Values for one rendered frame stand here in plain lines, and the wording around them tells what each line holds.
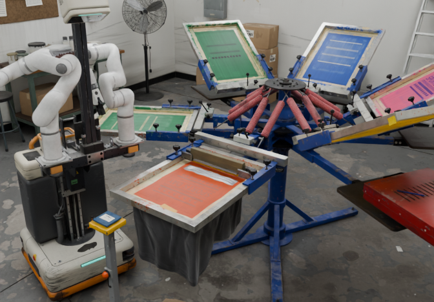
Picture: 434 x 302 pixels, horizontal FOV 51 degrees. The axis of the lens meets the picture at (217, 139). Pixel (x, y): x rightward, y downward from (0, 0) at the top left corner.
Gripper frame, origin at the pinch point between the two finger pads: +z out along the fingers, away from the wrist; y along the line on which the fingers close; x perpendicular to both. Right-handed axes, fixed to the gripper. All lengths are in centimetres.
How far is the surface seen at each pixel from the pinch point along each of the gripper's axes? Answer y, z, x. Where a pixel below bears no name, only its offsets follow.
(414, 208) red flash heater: -153, 76, -82
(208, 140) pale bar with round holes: -23, 40, -55
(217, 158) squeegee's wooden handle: -54, 44, -42
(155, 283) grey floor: 7, 128, 5
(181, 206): -75, 53, -3
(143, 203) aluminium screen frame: -69, 44, 14
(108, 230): -76, 46, 37
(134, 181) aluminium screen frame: -45, 38, 8
